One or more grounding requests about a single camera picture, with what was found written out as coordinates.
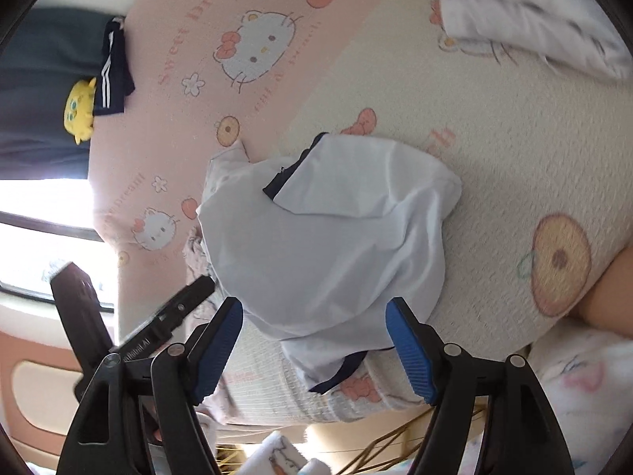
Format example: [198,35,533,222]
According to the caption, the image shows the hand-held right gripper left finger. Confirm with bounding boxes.
[57,297,244,475]

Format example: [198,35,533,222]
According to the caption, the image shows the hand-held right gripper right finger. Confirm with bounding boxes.
[385,298,577,475]

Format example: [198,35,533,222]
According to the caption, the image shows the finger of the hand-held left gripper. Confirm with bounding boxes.
[159,275,217,321]

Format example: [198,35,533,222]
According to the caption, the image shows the white shirt with navy trim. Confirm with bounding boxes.
[197,133,463,393]

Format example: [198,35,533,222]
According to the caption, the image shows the white printed towel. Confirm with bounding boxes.
[244,430,332,475]

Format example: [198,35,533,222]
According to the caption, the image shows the window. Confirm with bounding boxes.
[0,178,114,308]

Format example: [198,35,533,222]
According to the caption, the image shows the person's white printed pajama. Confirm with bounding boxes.
[531,324,633,475]

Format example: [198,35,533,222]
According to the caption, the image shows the person's leg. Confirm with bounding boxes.
[569,252,633,330]

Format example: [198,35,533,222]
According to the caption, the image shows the yellow plush toy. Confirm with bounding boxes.
[63,78,97,145]

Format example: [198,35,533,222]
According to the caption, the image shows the pink cat printed blanket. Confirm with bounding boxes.
[89,0,624,426]

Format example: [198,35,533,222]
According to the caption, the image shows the dark teal curtain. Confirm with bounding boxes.
[0,7,124,179]

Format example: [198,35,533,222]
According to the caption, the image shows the navy white striped shorts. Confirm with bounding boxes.
[94,17,135,116]

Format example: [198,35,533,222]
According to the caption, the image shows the white folded garment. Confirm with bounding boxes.
[425,0,629,80]

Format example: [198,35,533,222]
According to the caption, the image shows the gold wire rack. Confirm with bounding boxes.
[341,396,495,475]

